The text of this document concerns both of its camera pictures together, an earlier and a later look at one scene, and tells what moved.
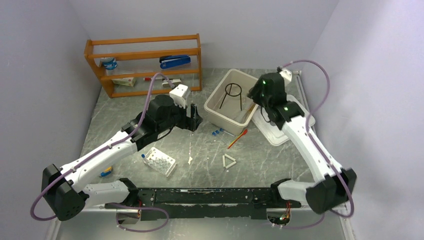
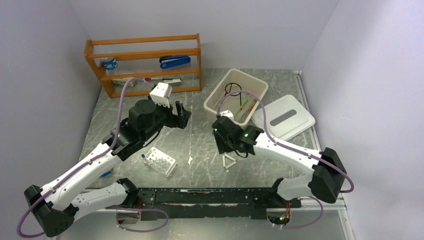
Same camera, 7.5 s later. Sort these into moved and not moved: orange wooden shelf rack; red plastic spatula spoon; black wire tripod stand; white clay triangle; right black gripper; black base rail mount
Moved: right black gripper; red plastic spatula spoon
Not moved: black wire tripod stand; white clay triangle; black base rail mount; orange wooden shelf rack
